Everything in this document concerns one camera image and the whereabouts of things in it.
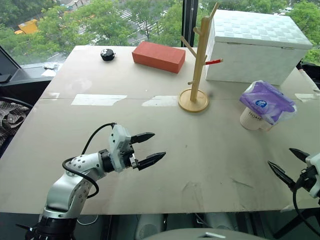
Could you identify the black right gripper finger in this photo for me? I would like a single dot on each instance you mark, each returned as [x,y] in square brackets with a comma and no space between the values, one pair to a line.
[281,173]
[299,153]

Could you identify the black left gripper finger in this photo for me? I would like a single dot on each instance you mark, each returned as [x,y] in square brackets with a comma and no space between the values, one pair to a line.
[143,137]
[152,159]

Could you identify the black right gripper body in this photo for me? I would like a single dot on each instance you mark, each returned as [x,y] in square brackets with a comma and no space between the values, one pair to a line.
[307,178]

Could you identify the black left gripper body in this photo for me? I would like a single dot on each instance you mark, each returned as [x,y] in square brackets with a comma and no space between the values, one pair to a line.
[128,157]

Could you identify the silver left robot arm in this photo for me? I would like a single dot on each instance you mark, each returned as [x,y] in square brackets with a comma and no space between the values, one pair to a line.
[67,185]

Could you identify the wooden mug tree stand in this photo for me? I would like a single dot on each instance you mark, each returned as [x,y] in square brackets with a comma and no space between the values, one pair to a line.
[197,75]

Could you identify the purple tissue pack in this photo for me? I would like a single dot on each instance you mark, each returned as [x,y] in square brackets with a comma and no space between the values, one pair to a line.
[268,101]

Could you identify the red rectangular box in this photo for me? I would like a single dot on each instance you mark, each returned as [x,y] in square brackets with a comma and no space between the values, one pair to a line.
[158,57]

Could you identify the grey rounded robot body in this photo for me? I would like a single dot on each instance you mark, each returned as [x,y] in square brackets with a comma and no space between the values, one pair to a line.
[195,235]

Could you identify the small black white-spotted object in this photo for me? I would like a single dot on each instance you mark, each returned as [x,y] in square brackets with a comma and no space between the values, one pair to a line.
[107,55]

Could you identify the white paper sheet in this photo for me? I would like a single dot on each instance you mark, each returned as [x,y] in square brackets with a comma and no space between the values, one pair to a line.
[48,73]

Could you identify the large white woven box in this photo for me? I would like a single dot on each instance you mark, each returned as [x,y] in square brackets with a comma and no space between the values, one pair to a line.
[252,47]

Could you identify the crumpled white wrapper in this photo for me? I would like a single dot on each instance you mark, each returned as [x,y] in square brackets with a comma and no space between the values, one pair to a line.
[51,66]

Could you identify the plaid cloth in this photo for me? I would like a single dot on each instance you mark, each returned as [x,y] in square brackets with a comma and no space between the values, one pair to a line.
[11,117]

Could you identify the black window pillar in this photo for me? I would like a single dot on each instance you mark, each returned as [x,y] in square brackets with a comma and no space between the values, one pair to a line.
[191,22]

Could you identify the yellow truck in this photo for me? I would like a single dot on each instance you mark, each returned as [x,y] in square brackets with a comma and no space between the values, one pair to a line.
[27,27]

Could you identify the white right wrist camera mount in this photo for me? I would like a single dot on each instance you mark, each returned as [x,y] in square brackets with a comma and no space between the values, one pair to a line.
[315,172]

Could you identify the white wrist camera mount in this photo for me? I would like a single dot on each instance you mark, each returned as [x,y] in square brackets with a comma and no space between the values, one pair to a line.
[119,146]
[315,172]

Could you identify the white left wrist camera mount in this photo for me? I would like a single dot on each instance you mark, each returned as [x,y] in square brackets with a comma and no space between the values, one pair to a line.
[119,146]

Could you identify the black table frame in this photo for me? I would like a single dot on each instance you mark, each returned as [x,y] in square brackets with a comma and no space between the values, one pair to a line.
[290,222]

